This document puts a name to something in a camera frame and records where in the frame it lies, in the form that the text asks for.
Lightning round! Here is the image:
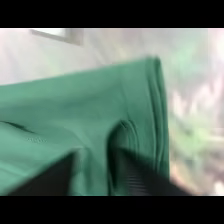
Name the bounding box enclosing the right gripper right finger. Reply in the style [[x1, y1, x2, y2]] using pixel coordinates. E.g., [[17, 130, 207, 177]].
[[110, 146, 192, 197]]

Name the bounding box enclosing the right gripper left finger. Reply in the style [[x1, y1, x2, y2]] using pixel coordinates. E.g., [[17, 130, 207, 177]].
[[9, 150, 77, 197]]

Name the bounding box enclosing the green T-shirt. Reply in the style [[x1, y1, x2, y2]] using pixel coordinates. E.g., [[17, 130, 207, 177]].
[[0, 55, 172, 197]]

